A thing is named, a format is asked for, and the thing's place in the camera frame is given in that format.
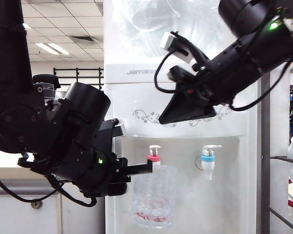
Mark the red-ringed hot water tap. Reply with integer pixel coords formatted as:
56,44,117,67
147,145,162,171

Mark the white water dispenser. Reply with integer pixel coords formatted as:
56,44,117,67
104,62,258,234

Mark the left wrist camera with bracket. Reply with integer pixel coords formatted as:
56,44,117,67
97,118,126,152

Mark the ceiling air vent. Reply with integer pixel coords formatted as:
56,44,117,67
70,36,98,44

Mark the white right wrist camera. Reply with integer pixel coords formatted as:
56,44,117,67
160,31,208,65

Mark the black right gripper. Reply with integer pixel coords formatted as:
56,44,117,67
158,80,217,125

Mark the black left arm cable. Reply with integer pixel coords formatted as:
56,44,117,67
0,156,98,208

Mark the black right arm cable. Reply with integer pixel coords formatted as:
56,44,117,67
229,58,293,112

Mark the dark metal shelf rack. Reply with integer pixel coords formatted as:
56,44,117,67
257,58,293,234

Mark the clear plastic-wrapped water jug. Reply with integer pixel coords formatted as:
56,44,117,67
112,0,225,59

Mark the white desk cabinet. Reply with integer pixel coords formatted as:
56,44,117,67
0,168,105,234

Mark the twin ceiling light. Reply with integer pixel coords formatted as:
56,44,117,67
34,43,69,56

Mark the black wall rack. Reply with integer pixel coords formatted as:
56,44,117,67
53,67,105,93

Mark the blue-ringed cold water tap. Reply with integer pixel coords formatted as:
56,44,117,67
200,145,222,181

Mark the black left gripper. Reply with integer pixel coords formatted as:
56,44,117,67
80,152,153,198

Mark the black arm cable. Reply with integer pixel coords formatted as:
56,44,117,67
0,156,98,208
229,58,293,112

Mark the black camera cable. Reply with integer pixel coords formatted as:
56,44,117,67
154,50,184,94

